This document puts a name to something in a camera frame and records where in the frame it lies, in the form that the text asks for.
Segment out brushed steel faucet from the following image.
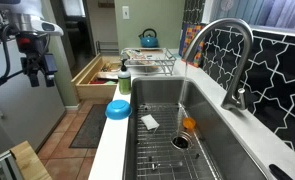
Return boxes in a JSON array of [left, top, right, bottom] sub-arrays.
[[181, 17, 254, 111]]

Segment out wire dish rack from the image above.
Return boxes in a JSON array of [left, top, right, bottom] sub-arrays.
[[121, 48, 176, 76]]

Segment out blue tea kettle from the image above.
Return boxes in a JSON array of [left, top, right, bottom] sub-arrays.
[[139, 28, 158, 48]]

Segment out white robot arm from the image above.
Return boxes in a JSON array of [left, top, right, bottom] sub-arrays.
[[0, 0, 64, 87]]

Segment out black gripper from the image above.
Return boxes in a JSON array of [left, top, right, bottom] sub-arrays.
[[16, 34, 58, 87]]

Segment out dark floor mat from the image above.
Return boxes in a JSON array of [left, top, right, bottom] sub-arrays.
[[70, 104, 107, 148]]

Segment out open wooden drawer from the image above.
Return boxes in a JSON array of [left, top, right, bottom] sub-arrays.
[[71, 54, 119, 100]]

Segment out blue plastic bowl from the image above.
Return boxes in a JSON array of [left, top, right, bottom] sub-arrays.
[[105, 100, 132, 120]]

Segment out wire sink grid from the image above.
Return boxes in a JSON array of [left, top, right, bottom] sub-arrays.
[[136, 104, 223, 180]]

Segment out green soap pump bottle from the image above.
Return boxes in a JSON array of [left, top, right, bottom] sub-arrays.
[[118, 60, 131, 95]]

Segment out white light switch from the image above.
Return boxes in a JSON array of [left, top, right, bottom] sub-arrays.
[[122, 6, 130, 20]]

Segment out colourful checkered board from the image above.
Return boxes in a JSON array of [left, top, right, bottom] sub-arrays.
[[178, 22, 207, 69]]

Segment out white sponge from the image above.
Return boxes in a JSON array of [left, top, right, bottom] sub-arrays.
[[141, 114, 159, 130]]

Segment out wooden board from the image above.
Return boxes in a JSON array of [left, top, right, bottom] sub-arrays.
[[10, 141, 52, 180]]

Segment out stainless steel sink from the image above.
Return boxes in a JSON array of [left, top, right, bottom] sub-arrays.
[[123, 77, 268, 180]]

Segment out orange cup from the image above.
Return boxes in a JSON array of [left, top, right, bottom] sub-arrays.
[[182, 117, 196, 129]]

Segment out window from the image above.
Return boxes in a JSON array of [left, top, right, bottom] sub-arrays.
[[202, 0, 295, 32]]

